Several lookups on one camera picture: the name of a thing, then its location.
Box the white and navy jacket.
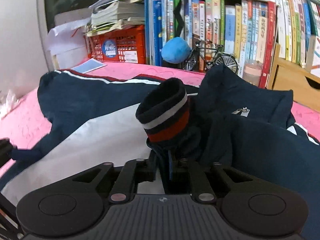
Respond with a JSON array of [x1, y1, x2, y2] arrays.
[[1, 64, 319, 239]]

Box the light blue notebook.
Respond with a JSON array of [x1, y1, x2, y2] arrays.
[[72, 59, 105, 74]]

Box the wooden drawer organizer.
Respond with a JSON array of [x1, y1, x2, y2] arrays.
[[266, 43, 320, 112]]

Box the small clear plastic jar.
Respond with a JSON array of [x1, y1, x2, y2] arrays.
[[242, 60, 263, 87]]

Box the red plastic crate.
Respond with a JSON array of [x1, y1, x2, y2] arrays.
[[86, 25, 146, 64]]

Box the miniature black bicycle model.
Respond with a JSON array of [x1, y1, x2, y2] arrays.
[[182, 40, 239, 74]]

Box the white pencil pattern box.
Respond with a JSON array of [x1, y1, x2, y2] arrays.
[[305, 35, 320, 77]]

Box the blue plush ball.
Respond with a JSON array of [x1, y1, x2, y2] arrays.
[[162, 37, 192, 64]]

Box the stack of papers and booklets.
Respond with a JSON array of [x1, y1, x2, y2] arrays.
[[85, 0, 145, 37]]

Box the row of upright books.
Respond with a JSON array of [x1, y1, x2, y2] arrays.
[[144, 0, 319, 88]]

